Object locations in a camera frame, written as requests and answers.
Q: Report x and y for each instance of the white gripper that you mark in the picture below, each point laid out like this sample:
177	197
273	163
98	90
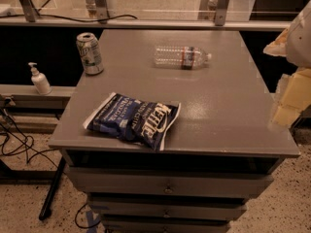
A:
300	39

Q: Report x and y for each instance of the bottom cabinet drawer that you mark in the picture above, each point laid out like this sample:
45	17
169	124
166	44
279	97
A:
128	225

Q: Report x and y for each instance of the white pump dispenser bottle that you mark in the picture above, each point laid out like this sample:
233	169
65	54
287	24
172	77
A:
39	80

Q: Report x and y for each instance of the grey drawer cabinet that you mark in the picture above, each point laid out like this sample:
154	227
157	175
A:
174	136

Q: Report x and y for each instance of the metal window frame rail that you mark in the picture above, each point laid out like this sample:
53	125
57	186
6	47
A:
154	14

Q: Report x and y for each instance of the blue Kettle chip bag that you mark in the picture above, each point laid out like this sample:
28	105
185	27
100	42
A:
133	120

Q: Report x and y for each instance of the clear plastic water bottle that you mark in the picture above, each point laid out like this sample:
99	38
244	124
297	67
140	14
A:
182	58

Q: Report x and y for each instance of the top cabinet drawer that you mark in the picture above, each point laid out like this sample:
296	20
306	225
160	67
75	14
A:
149	182

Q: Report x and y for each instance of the cabinet drawer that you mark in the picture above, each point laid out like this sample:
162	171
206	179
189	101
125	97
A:
168	208
149	182
128	225

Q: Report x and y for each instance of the middle cabinet drawer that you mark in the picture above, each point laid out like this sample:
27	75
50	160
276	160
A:
168	208

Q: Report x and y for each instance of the black table leg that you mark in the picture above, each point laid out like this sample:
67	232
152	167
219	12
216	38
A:
46	208

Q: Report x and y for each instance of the green white soda can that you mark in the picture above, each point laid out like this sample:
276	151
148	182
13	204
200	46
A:
90	53

